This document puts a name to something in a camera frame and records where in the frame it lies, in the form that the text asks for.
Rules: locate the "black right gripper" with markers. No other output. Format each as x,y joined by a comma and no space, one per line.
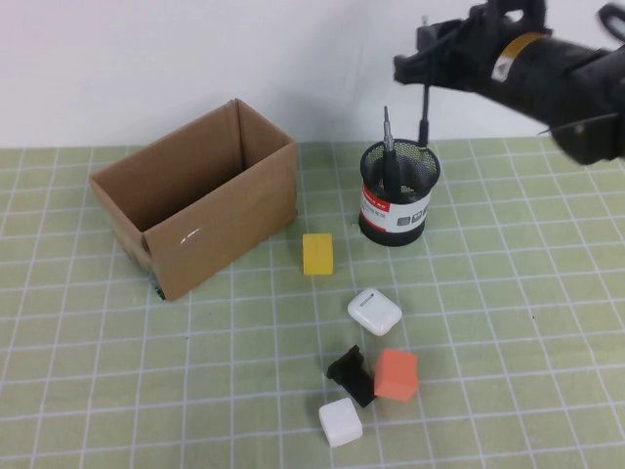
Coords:
464,54

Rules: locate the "thin black pen tool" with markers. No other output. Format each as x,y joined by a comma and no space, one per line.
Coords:
424,117

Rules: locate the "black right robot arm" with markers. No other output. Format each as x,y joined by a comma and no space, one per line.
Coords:
556,78

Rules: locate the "black mesh pen holder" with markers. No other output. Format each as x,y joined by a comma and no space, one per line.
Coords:
395,220

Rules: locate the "yellow block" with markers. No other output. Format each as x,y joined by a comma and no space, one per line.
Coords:
318,254

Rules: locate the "white earbuds case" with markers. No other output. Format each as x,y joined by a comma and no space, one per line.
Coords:
375,312

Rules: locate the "open cardboard box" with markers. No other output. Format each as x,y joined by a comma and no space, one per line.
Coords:
220,234

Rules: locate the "orange block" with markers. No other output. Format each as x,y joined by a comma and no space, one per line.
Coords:
396,376

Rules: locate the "white block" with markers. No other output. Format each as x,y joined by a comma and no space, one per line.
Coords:
340,422

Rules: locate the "green grid table mat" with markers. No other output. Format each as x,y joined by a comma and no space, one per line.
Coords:
97,391

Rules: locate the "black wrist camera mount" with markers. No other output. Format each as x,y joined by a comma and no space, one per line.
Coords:
508,12

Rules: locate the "black plastic bracket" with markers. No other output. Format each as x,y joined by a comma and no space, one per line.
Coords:
352,376

